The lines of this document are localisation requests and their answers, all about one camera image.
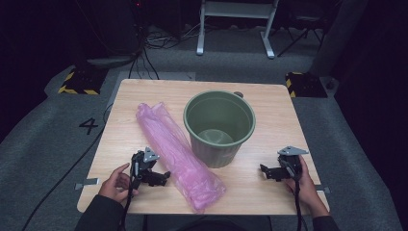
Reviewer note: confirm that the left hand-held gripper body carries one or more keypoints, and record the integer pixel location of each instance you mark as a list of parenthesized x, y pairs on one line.
[(141, 166)]

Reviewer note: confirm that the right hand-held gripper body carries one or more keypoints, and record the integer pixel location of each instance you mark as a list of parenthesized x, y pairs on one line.
[(290, 166)]

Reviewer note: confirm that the pink plastic bag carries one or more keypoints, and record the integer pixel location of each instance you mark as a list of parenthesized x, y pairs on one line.
[(176, 150)]

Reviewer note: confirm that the green plastic bin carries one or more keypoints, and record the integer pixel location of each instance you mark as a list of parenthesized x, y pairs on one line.
[(221, 112)]

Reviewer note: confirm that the person's right hand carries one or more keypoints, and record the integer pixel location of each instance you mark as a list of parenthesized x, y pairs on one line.
[(306, 191)]

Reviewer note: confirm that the person's left hand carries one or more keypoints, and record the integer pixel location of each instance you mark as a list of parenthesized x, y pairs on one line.
[(115, 186)]

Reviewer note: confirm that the grey tape strip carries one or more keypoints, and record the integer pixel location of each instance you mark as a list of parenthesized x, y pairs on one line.
[(87, 183), (323, 189)]

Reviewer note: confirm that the person's lap in dark clothing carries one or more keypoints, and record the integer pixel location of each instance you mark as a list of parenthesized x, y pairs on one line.
[(208, 224)]

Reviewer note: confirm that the small round grey disc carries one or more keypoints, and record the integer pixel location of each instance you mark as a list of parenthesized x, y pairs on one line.
[(239, 94)]

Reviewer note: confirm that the yellow black striped base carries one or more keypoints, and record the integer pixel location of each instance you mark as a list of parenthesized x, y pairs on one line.
[(306, 85), (81, 82)]

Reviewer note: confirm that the black equipment stand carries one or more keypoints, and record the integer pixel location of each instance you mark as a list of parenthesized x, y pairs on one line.
[(109, 61)]

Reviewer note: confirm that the black tripod stand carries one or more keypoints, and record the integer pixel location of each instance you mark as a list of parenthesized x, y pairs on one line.
[(301, 29)]

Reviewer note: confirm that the grey upright column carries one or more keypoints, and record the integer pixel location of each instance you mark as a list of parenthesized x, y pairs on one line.
[(340, 35)]

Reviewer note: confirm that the white metal desk frame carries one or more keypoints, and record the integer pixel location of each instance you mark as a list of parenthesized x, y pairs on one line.
[(237, 9)]

